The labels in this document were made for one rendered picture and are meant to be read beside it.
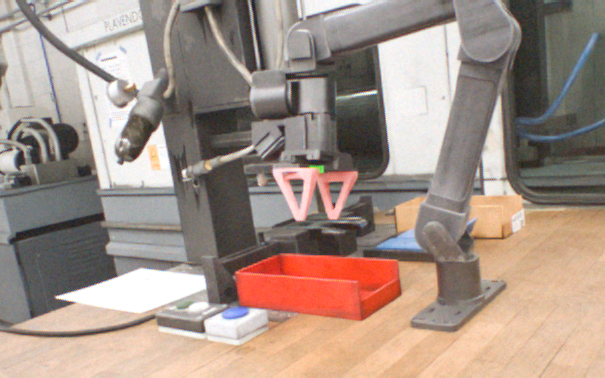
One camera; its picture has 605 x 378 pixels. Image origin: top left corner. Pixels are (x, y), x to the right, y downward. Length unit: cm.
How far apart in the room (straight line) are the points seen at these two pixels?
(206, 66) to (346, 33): 46
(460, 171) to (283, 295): 34
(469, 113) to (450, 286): 24
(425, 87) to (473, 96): 93
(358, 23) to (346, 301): 39
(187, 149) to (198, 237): 20
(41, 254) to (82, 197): 46
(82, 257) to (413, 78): 302
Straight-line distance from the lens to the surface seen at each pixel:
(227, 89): 123
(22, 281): 418
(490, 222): 128
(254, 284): 100
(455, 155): 84
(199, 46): 128
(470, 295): 88
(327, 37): 88
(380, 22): 86
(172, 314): 96
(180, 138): 135
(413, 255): 116
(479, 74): 82
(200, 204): 134
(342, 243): 125
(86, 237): 432
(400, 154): 181
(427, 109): 175
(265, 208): 218
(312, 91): 89
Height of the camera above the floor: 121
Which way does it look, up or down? 12 degrees down
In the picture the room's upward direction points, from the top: 8 degrees counter-clockwise
